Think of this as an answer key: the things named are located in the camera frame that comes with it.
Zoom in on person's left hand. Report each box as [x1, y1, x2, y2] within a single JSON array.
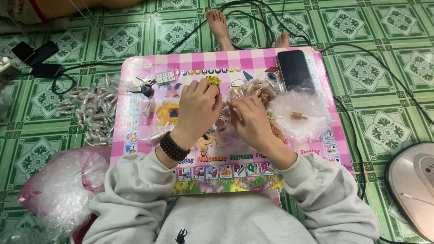
[[170, 78, 224, 150]]

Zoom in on person's right hand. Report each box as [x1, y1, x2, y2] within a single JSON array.
[[227, 95, 284, 155]]

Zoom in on small vial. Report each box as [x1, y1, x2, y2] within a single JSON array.
[[222, 98, 243, 122]]

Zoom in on pile of bare brown vials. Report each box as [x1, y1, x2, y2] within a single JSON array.
[[225, 78, 283, 110]]

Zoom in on rectangular key tag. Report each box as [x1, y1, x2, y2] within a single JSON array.
[[155, 70, 176, 86]]

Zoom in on heap of clear plastic wrappers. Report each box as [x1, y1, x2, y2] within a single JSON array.
[[269, 89, 333, 143]]

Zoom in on pink checkered lap table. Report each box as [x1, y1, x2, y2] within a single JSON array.
[[110, 47, 354, 198]]

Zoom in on bunch of keys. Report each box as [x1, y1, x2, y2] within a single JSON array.
[[128, 76, 157, 98]]

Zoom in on black smartphone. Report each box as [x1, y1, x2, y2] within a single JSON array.
[[276, 50, 316, 93]]

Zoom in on person's left foot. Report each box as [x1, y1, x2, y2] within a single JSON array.
[[206, 9, 236, 52]]

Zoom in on person's foot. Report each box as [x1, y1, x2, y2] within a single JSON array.
[[274, 32, 291, 49], [206, 9, 236, 52]]

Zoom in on person's right foot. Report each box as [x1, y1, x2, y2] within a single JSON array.
[[274, 32, 291, 49]]

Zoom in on person's grey sweatshirt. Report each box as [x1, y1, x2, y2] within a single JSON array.
[[155, 191, 320, 244]]

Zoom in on pile of wrapped vials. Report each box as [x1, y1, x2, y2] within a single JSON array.
[[57, 74, 120, 147]]

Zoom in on black power adapter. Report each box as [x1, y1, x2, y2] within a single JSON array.
[[31, 63, 64, 79], [11, 40, 60, 67]]

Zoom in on pink bag of clear wrappers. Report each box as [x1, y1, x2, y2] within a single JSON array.
[[16, 147, 112, 236]]

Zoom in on beige round appliance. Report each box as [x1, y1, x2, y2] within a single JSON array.
[[384, 141, 434, 243]]

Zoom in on white plug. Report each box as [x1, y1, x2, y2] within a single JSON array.
[[0, 56, 21, 82]]

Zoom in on dark brown bead bracelet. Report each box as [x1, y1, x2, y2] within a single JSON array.
[[159, 131, 191, 162]]

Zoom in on black cable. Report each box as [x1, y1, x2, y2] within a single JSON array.
[[51, 61, 125, 96], [319, 42, 434, 201], [165, 0, 313, 55]]

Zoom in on thin white cable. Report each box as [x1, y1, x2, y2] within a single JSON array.
[[68, 0, 106, 42]]

